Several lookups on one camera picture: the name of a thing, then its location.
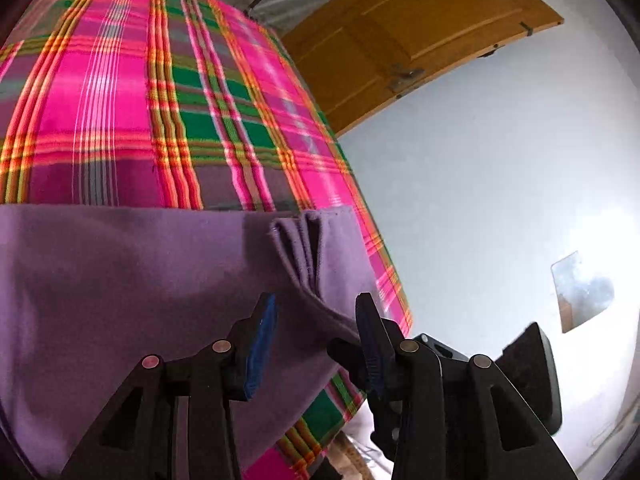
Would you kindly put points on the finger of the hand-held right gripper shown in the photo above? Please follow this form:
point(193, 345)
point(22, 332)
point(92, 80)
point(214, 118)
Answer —
point(345, 355)

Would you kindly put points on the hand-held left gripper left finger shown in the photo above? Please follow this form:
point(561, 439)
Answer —
point(262, 345)

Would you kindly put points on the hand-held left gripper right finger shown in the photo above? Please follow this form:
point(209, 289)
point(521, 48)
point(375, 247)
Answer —
point(369, 340)

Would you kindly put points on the purple fleece cloth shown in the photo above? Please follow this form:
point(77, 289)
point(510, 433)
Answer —
point(125, 285)

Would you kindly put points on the metal door latch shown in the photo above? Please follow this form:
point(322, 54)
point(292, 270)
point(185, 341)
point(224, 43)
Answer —
point(406, 77)

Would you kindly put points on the pink plaid bed sheet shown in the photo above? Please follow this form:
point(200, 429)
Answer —
point(150, 85)

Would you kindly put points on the wooden door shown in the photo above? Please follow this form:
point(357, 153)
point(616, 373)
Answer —
point(400, 25)

